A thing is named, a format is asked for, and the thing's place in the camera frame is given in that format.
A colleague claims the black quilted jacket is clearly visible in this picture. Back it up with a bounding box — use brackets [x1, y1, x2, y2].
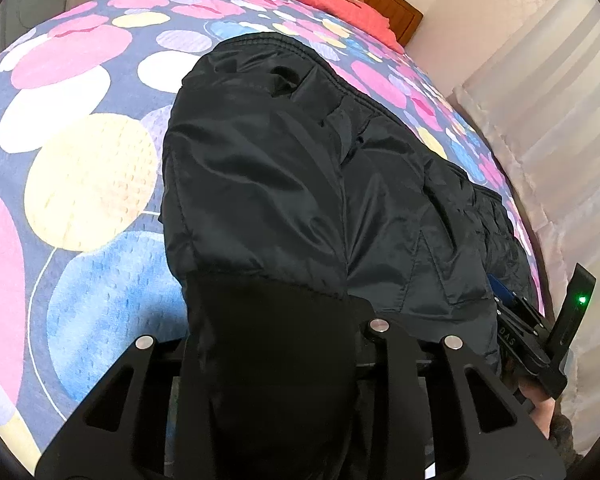
[161, 32, 538, 479]

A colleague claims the person's right hand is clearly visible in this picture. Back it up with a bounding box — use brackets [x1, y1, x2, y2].
[518, 377, 556, 439]

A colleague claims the striped beige side curtain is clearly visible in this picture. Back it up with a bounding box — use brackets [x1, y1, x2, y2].
[454, 0, 600, 453]

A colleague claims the colourful dotted bedspread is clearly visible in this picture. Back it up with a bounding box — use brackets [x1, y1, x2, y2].
[0, 0, 529, 471]

